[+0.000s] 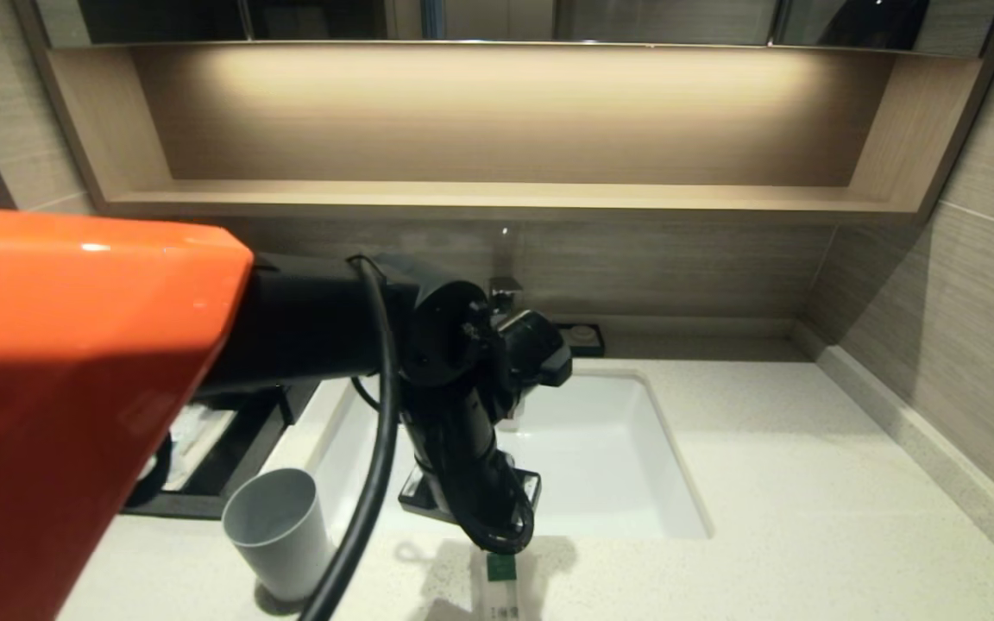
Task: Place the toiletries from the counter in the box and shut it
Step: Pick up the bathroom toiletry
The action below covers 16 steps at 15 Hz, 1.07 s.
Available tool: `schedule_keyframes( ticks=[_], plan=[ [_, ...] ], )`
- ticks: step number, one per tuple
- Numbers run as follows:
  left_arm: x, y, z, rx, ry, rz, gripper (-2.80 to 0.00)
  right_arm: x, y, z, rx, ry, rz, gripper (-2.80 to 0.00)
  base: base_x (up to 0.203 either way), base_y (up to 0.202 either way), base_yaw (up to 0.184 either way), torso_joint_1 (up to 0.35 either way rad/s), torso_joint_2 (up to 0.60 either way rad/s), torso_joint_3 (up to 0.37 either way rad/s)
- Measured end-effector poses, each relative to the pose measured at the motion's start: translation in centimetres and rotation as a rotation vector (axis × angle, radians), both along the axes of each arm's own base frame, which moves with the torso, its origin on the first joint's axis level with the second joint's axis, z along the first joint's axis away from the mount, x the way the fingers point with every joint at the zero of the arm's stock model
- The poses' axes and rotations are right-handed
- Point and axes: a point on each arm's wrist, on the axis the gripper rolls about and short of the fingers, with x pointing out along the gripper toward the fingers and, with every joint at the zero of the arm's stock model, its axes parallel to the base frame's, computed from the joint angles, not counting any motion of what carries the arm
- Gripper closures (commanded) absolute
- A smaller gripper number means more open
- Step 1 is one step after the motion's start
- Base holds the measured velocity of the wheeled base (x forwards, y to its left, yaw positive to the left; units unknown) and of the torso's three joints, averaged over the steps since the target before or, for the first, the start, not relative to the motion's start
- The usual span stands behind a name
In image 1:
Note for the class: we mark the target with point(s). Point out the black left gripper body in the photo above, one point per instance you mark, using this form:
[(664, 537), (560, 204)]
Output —
[(462, 466)]

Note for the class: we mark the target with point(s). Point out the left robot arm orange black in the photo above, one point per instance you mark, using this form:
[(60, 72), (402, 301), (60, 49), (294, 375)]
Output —
[(74, 388)]

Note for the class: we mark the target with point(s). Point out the white ceramic sink basin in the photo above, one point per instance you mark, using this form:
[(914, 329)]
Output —
[(609, 466)]

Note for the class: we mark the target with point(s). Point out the black soap dish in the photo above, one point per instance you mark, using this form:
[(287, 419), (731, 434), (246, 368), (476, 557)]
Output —
[(592, 348)]

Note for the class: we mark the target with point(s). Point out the beige soap bar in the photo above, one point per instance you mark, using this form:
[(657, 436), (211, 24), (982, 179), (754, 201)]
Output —
[(583, 332)]

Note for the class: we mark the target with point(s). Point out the chrome faucet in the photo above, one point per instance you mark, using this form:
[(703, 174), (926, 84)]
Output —
[(506, 289)]

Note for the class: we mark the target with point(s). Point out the grey plastic cup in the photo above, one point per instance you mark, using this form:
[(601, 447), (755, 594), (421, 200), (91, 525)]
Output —
[(277, 543)]

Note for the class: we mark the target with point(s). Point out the mirror cabinet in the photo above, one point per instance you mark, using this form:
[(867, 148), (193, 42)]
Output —
[(661, 19)]

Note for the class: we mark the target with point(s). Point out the wooden wall shelf niche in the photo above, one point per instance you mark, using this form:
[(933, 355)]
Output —
[(497, 198)]

